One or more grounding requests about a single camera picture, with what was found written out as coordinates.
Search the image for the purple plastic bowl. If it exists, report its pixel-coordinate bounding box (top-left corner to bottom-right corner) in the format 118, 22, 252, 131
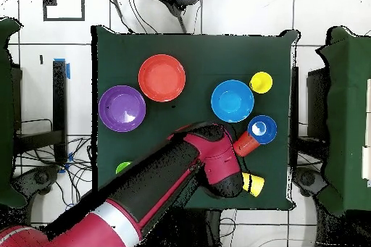
98, 85, 146, 133

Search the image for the green cloth side table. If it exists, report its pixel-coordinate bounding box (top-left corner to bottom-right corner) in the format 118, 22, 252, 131
315, 25, 371, 217
0, 17, 28, 209

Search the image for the red-orange plastic cup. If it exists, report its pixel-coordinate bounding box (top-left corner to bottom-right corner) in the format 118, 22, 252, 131
233, 130, 261, 158

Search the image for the tangle of floor cables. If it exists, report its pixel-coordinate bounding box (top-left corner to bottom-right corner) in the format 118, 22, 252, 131
14, 135, 95, 210

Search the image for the black stand frame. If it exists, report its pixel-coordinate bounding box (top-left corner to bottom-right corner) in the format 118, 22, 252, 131
12, 59, 69, 164
290, 65, 330, 143

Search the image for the black chair base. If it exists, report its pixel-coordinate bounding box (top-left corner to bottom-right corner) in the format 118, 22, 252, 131
11, 165, 60, 201

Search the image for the large shallow orange bowl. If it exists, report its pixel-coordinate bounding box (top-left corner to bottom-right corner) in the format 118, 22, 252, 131
138, 54, 187, 104

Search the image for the small dark blue bowl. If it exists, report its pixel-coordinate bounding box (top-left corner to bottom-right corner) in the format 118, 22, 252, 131
246, 114, 278, 146

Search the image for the dark green tablecloth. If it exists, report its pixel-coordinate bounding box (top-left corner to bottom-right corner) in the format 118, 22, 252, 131
91, 25, 299, 211

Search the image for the green plastic cup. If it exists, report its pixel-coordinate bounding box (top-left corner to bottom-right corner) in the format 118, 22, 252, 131
115, 161, 133, 175

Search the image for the black square frame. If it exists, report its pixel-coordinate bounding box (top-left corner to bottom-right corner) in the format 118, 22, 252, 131
42, 0, 86, 22

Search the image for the blue tape strip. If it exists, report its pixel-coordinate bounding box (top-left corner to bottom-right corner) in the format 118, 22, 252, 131
54, 58, 71, 80

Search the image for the golden yellow plastic cup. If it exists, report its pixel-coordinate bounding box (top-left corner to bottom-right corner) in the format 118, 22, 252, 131
241, 172, 265, 198

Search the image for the grey chair base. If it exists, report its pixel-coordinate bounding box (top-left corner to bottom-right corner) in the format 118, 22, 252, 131
292, 167, 328, 197

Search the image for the light blue plastic bowl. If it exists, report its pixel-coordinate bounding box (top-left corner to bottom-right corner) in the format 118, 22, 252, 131
210, 79, 255, 124

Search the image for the lemon yellow plastic cup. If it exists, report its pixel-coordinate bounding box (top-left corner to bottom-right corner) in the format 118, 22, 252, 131
249, 71, 274, 95

